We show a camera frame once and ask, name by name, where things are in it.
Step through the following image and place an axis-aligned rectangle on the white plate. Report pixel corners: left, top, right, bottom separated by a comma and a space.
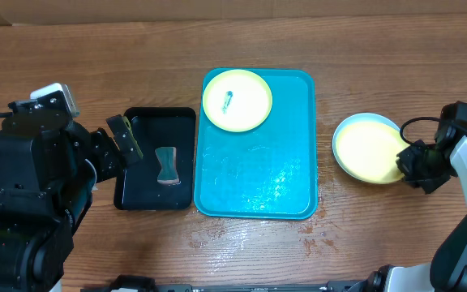
331, 112, 405, 186

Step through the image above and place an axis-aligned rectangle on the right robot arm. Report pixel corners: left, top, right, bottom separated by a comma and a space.
345, 101, 467, 291

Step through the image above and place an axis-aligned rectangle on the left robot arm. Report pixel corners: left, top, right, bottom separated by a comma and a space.
0, 109, 142, 291

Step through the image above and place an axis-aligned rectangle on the black plastic tray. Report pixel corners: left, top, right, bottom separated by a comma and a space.
114, 107, 196, 210

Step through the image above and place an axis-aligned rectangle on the teal plastic tray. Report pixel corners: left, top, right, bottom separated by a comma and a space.
194, 68, 319, 221

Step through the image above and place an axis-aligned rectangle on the black cable right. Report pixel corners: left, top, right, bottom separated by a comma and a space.
398, 116, 467, 161

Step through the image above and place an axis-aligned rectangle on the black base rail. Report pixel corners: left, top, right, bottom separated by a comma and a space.
80, 275, 365, 292

